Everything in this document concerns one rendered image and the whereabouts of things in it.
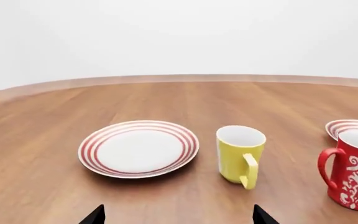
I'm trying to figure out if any red mug with white pattern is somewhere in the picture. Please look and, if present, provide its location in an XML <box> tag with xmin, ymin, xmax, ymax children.
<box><xmin>318</xmin><ymin>129</ymin><xmax>358</xmax><ymax>212</ymax></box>

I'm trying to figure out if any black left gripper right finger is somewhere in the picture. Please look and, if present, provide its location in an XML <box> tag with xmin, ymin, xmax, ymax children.
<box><xmin>253</xmin><ymin>204</ymin><xmax>280</xmax><ymax>224</ymax></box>

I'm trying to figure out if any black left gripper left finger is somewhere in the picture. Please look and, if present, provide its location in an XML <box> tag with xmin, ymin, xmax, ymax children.
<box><xmin>78</xmin><ymin>203</ymin><xmax>106</xmax><ymax>224</ymax></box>

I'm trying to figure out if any yellow mug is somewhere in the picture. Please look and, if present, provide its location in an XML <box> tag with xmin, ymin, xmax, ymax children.
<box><xmin>216</xmin><ymin>125</ymin><xmax>267</xmax><ymax>190</ymax></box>

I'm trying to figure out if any white plate with red rings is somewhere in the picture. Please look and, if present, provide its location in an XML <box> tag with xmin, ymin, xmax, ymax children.
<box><xmin>78</xmin><ymin>119</ymin><xmax>200</xmax><ymax>179</ymax></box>
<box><xmin>324</xmin><ymin>119</ymin><xmax>358</xmax><ymax>142</ymax></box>

